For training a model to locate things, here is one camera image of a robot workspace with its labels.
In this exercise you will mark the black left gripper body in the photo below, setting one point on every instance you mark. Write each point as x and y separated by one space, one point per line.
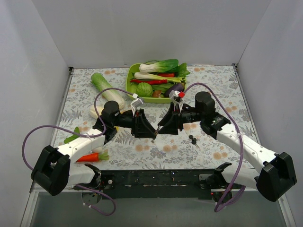
136 123

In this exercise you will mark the red chili pepper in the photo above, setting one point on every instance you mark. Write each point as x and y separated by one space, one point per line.
150 82

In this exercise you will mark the orange carrot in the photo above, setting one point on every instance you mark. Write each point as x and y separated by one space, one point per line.
94 157

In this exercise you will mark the white celery stalk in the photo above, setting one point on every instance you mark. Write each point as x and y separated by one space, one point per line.
149 76

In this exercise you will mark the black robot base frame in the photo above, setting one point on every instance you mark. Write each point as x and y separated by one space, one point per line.
182 183

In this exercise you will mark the white radish with leaves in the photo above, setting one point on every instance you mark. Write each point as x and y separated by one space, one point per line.
78 130

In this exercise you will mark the black keys bunch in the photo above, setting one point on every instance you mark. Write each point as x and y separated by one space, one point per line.
193 139

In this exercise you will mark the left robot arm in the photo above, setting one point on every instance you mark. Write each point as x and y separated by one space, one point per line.
53 170

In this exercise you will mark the bok choy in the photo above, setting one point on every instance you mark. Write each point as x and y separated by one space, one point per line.
158 66

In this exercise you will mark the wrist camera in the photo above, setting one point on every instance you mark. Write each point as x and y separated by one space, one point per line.
177 96
136 103

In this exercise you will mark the purple eggplant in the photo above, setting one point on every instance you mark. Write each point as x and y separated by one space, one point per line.
177 87

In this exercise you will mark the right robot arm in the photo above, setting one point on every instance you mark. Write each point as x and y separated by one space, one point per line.
272 174

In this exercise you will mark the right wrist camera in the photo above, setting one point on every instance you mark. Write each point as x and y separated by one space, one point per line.
177 96

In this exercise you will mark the round green cabbage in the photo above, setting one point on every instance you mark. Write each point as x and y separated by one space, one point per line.
144 90

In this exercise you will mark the green leafy lettuce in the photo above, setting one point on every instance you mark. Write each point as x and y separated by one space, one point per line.
182 70

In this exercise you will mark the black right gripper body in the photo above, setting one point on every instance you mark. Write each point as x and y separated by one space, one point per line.
177 119

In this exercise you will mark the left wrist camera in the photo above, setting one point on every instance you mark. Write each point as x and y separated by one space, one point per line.
136 103

